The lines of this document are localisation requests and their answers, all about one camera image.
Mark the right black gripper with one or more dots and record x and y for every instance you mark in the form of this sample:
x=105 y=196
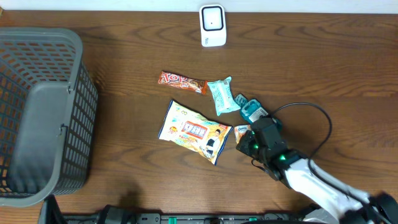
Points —
x=243 y=144

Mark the small orange snack box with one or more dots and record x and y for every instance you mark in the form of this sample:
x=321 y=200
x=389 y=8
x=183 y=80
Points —
x=239 y=131

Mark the teal mouthwash bottle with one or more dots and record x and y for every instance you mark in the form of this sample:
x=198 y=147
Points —
x=251 y=110

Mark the light teal wipes pack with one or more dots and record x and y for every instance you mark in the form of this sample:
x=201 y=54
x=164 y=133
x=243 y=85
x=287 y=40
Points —
x=222 y=96

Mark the yellow chips bag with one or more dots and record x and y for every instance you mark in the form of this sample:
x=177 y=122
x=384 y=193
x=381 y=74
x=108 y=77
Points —
x=193 y=131

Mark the red Top chocolate bar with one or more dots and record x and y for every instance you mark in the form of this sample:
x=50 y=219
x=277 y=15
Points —
x=182 y=82

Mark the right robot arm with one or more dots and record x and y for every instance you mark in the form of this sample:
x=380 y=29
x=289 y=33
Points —
x=345 y=204

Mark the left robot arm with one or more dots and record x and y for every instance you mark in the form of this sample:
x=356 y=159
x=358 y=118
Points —
x=50 y=214

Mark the white barcode scanner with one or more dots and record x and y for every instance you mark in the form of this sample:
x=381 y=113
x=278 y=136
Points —
x=212 y=25

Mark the grey plastic basket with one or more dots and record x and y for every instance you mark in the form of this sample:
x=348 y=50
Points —
x=48 y=109

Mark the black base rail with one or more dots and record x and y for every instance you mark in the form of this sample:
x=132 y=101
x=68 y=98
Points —
x=155 y=218

